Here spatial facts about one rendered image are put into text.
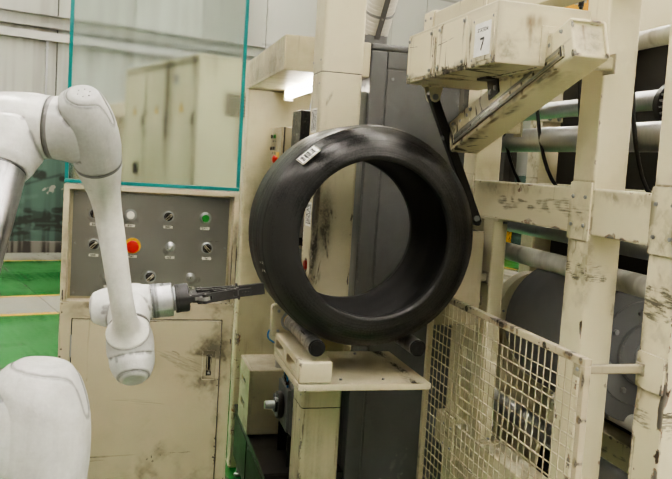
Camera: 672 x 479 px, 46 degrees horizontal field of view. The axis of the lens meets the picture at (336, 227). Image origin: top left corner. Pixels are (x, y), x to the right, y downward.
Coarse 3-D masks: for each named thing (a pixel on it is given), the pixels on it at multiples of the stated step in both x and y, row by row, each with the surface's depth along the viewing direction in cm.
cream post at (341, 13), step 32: (320, 0) 240; (352, 0) 235; (320, 32) 239; (352, 32) 236; (320, 64) 237; (352, 64) 237; (320, 96) 236; (352, 96) 238; (320, 128) 236; (320, 192) 238; (352, 192) 241; (320, 224) 239; (320, 256) 240; (320, 288) 241; (320, 416) 245; (320, 448) 246
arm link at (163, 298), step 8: (152, 288) 201; (160, 288) 201; (168, 288) 201; (152, 296) 200; (160, 296) 200; (168, 296) 200; (152, 304) 199; (160, 304) 200; (168, 304) 200; (160, 312) 201; (168, 312) 201
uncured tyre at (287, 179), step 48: (336, 144) 201; (384, 144) 203; (288, 192) 198; (432, 192) 234; (288, 240) 199; (432, 240) 237; (288, 288) 201; (384, 288) 237; (432, 288) 209; (336, 336) 207; (384, 336) 209
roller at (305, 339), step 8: (288, 320) 231; (288, 328) 229; (296, 328) 220; (296, 336) 218; (304, 336) 210; (312, 336) 207; (304, 344) 208; (312, 344) 203; (320, 344) 204; (312, 352) 203; (320, 352) 204
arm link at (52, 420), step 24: (24, 360) 133; (48, 360) 136; (0, 384) 129; (24, 384) 128; (48, 384) 129; (72, 384) 132; (0, 408) 127; (24, 408) 127; (48, 408) 128; (72, 408) 131; (0, 432) 127; (24, 432) 127; (48, 432) 128; (72, 432) 130; (0, 456) 127; (24, 456) 127; (48, 456) 128; (72, 456) 131
